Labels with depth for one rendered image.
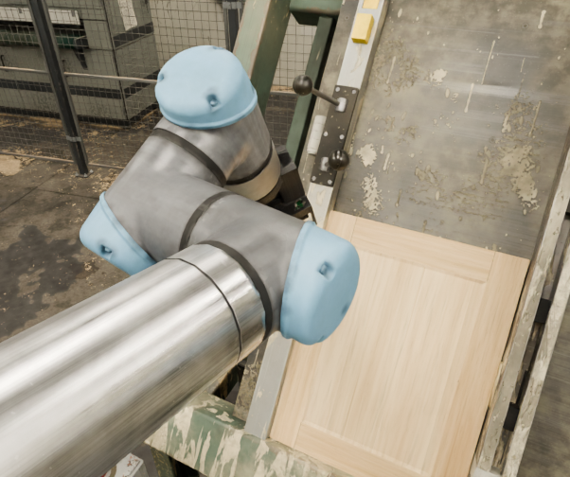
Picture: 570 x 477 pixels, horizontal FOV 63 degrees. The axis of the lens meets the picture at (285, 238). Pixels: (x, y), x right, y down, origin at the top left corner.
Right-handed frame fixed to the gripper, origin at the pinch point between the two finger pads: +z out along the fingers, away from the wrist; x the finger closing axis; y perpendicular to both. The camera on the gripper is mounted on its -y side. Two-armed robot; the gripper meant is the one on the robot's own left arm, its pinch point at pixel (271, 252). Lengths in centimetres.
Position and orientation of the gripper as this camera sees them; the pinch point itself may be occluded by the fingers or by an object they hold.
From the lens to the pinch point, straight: 68.0
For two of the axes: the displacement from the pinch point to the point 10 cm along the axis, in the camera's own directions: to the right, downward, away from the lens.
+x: -4.0, -8.0, 4.4
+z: 1.9, 4.0, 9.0
